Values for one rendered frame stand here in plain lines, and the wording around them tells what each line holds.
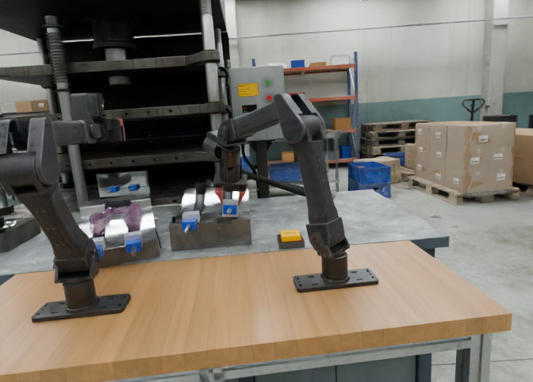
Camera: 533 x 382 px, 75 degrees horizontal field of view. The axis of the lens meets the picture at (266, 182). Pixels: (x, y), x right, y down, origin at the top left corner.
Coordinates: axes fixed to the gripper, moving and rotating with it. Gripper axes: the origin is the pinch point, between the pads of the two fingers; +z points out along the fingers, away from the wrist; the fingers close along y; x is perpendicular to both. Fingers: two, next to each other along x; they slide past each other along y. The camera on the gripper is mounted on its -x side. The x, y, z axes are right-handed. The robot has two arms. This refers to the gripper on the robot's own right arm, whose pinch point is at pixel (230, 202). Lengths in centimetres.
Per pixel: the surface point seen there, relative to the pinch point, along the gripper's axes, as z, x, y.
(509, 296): 99, -48, -171
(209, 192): 12.0, -24.4, 9.4
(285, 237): 5.9, 9.8, -17.7
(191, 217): 4.1, 2.9, 12.3
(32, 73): -14, -92, 105
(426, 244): 6, 12, -62
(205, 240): 10.7, 6.3, 7.9
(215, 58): -27, -85, 12
